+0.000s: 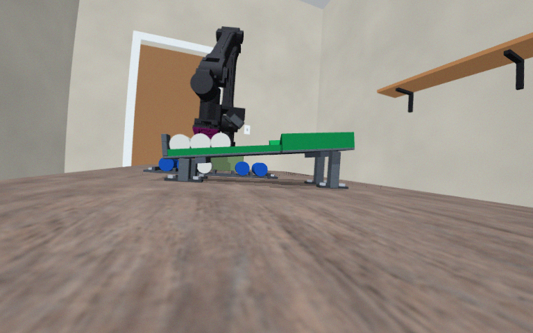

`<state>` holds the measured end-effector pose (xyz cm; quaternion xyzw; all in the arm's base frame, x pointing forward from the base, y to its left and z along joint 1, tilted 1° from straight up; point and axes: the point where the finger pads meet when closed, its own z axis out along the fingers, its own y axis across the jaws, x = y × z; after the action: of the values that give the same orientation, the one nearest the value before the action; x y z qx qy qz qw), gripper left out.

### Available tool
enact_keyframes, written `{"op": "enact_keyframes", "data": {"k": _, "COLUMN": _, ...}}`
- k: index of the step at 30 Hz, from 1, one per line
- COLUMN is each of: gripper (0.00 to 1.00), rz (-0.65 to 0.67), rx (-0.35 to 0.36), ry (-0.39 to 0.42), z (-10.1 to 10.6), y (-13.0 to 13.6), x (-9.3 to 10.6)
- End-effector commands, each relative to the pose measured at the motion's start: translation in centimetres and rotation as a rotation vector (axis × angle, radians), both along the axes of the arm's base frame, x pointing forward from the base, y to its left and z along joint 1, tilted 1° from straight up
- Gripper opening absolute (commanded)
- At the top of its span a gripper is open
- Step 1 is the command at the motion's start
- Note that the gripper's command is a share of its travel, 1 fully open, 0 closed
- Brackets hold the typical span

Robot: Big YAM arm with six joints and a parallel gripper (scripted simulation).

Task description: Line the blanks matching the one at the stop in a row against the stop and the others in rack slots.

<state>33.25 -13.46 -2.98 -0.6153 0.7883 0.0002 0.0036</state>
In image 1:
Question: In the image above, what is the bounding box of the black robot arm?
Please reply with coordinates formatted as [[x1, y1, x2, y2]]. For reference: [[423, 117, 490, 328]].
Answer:
[[190, 26, 246, 146]]

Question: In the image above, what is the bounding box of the white cylinder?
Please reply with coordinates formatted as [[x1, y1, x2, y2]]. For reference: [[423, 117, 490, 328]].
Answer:
[[197, 161, 213, 173], [211, 133, 231, 147], [190, 133, 212, 148], [169, 134, 191, 149]]

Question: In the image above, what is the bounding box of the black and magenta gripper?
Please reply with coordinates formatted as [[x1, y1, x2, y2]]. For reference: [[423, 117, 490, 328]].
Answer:
[[193, 101, 221, 139]]

